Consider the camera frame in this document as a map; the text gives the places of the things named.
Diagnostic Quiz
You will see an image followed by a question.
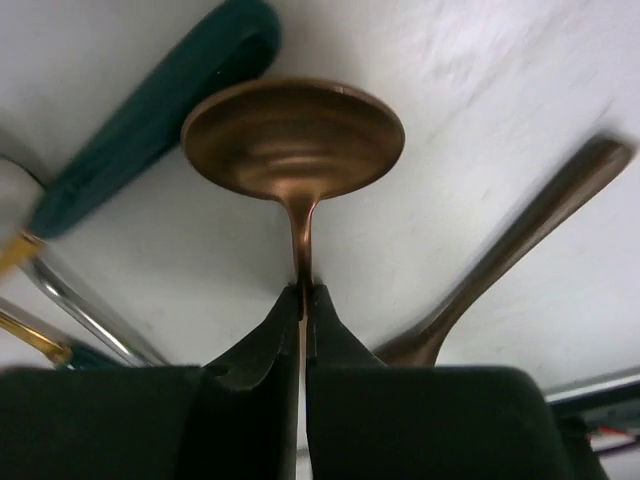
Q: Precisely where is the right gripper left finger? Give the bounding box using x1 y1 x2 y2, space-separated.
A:
175 287 300 479

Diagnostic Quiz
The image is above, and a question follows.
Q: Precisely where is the gold spoon green handle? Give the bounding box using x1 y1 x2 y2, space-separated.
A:
1 1 281 273

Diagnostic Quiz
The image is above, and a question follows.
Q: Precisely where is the silver spoon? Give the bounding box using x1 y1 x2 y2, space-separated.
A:
22 254 170 367

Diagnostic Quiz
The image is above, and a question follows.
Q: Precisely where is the brown wooden spoon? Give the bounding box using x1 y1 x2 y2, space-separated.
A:
374 134 636 366

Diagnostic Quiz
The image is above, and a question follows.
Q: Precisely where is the copper spoon long handle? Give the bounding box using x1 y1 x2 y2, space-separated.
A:
180 75 405 480

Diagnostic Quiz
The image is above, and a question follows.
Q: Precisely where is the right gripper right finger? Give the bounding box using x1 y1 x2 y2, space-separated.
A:
306 286 555 479

